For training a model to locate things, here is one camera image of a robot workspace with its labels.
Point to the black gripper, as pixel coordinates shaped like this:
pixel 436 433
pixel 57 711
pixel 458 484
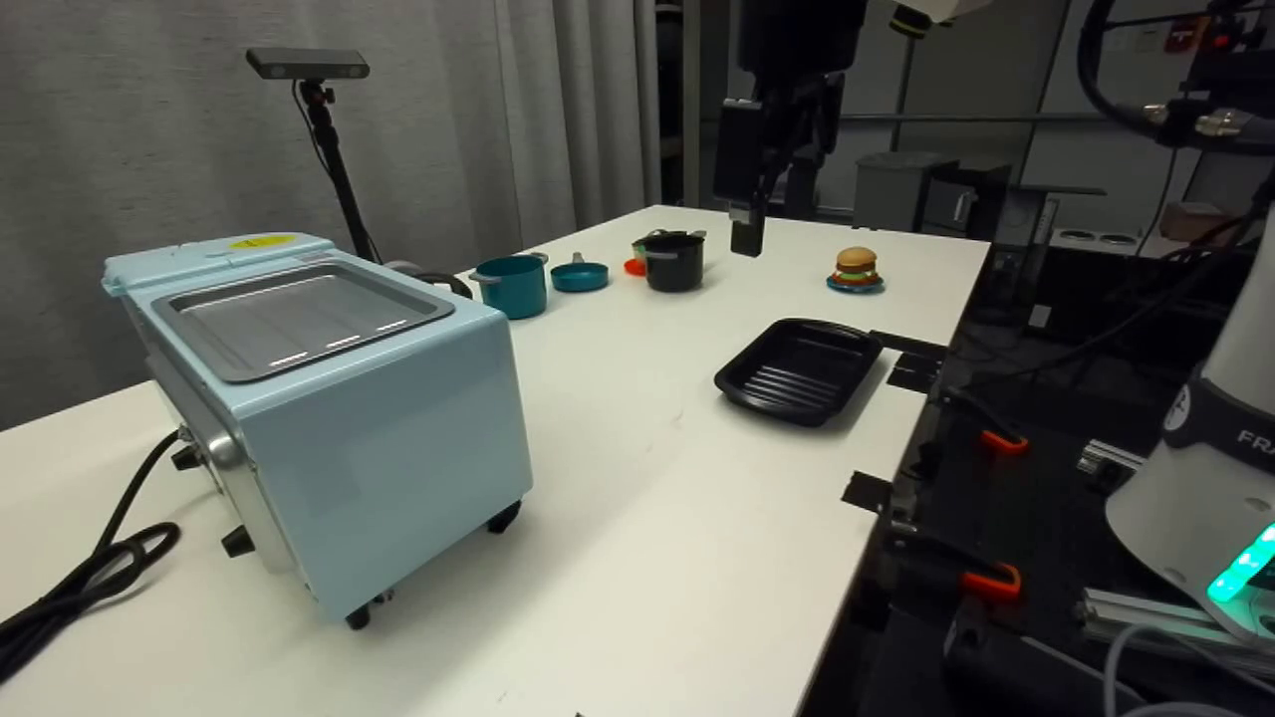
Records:
pixel 742 151

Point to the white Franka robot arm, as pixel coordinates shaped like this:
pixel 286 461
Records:
pixel 1196 503

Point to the small black toy pot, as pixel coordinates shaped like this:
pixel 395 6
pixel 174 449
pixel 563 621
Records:
pixel 676 269

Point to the teal toy pot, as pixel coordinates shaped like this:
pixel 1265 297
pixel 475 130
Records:
pixel 516 288

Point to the toy burger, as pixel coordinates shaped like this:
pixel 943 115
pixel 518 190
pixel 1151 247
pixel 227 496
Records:
pixel 858 265

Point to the small teal plate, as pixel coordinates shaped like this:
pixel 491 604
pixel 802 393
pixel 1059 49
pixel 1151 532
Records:
pixel 858 288

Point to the black grill pan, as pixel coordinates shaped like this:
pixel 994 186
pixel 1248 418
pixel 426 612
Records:
pixel 796 378

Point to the grey cabinet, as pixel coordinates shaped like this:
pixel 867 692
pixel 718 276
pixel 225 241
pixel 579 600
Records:
pixel 901 186

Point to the teal shallow toy pan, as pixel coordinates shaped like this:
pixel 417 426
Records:
pixel 579 276

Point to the light blue toaster oven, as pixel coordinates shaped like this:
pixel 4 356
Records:
pixel 383 439

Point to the black tripod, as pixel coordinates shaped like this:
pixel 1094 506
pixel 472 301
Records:
pixel 334 160

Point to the grey curtain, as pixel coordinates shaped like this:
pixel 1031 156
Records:
pixel 134 160

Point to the black camera bar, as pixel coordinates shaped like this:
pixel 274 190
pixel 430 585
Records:
pixel 304 60

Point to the aluminium rail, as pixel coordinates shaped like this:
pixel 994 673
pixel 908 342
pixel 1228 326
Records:
pixel 1158 619

